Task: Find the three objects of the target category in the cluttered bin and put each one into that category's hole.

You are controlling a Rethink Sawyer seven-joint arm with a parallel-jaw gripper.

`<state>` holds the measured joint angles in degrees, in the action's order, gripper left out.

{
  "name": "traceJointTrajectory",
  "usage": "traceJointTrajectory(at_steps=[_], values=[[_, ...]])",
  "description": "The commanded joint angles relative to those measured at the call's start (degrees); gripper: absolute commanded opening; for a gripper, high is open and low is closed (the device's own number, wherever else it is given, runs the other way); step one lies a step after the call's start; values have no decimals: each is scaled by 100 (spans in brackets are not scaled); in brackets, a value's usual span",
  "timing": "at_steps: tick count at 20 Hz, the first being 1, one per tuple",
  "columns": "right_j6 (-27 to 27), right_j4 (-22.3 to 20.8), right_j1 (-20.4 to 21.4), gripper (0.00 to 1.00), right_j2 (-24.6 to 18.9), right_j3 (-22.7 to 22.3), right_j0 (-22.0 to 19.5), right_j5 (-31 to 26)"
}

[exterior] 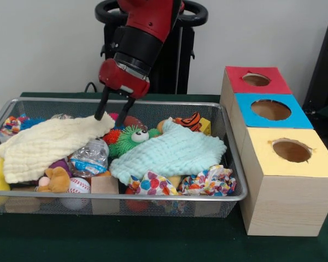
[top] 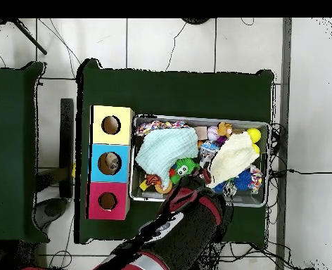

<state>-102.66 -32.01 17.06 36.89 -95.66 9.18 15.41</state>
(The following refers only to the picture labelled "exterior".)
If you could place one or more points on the crumpled confetti print paper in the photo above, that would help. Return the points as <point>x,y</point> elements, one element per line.
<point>207,180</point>

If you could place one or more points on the crushed clear bottle blue label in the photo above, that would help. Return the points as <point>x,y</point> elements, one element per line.
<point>88,158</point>

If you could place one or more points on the green spiky toy with eyes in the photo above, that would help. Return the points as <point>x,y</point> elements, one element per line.
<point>125,139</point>

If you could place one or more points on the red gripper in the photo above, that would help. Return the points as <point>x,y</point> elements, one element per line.
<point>120,79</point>

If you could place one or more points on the wooden box with three holes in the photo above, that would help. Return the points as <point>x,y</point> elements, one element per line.
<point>284,207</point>

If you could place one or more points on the black upright panel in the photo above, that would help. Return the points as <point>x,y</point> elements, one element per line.
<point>325,68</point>

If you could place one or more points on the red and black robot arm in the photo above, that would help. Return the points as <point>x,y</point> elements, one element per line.
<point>142,46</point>

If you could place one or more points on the mint green muslin cloth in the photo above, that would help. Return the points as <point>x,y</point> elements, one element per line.
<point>175,152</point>

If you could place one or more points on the brown toy football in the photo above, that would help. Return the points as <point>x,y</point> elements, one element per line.
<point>134,121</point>

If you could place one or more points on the brown plush animal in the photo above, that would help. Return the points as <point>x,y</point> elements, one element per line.
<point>58,181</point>

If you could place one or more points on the orange tiger plush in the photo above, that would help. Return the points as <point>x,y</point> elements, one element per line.
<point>191,121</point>

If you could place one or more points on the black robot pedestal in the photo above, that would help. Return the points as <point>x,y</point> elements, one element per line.
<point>180,54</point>

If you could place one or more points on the yellow block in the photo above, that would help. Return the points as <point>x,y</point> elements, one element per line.
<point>205,127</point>

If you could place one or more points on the cream muslin cloth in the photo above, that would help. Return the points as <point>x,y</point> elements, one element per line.
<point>43,144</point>

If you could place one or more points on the plain wooden block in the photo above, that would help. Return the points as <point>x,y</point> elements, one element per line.
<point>104,185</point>

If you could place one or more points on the crumpled polka dot paper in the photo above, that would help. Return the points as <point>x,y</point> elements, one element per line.
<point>150,185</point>

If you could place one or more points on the white baseball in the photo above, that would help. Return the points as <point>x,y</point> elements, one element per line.
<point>79,185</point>

